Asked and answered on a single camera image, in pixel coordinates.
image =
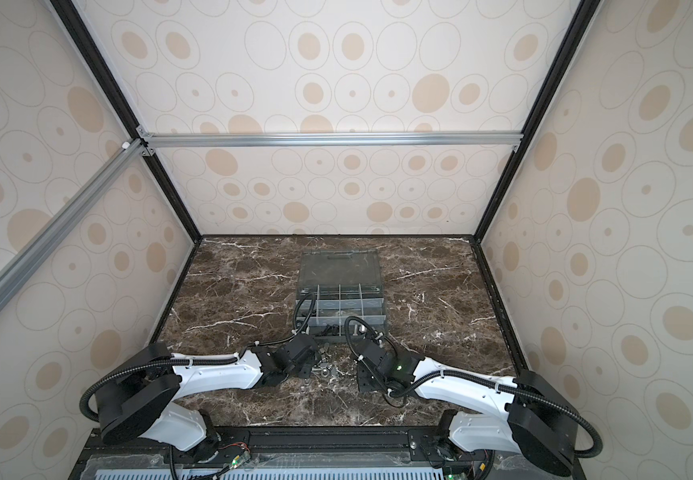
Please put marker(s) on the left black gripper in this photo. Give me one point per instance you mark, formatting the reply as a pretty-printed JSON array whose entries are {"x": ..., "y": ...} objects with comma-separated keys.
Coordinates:
[{"x": 308, "y": 366}]

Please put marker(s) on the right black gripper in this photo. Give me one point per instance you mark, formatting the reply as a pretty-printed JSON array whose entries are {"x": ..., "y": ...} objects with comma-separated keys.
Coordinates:
[{"x": 361, "y": 385}]

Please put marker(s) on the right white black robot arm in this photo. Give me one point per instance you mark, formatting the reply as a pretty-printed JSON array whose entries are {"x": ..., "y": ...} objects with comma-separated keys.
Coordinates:
[{"x": 522, "y": 414}]

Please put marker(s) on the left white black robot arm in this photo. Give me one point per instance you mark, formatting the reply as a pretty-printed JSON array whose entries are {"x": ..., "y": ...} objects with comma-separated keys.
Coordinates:
[{"x": 138, "y": 399}]

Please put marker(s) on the pile of screws and nuts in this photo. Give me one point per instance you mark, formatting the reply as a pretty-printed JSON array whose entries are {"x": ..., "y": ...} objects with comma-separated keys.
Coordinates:
[{"x": 336, "y": 367}]

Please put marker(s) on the clear plastic compartment organizer box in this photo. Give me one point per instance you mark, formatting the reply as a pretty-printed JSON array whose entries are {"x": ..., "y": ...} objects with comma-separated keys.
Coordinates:
[{"x": 334, "y": 285}]

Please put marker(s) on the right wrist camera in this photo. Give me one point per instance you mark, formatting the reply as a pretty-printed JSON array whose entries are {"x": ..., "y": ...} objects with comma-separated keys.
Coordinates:
[{"x": 377, "y": 358}]

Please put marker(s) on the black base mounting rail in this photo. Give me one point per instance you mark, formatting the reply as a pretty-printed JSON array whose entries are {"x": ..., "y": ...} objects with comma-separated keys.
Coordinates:
[{"x": 377, "y": 452}]

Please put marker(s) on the horizontal aluminium frame bar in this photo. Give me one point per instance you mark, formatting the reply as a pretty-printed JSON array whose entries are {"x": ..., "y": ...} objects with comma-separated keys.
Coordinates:
[{"x": 342, "y": 139}]

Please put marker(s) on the left diagonal aluminium frame bar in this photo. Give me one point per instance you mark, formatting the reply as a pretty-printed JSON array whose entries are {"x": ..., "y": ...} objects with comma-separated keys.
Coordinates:
[{"x": 25, "y": 263}]

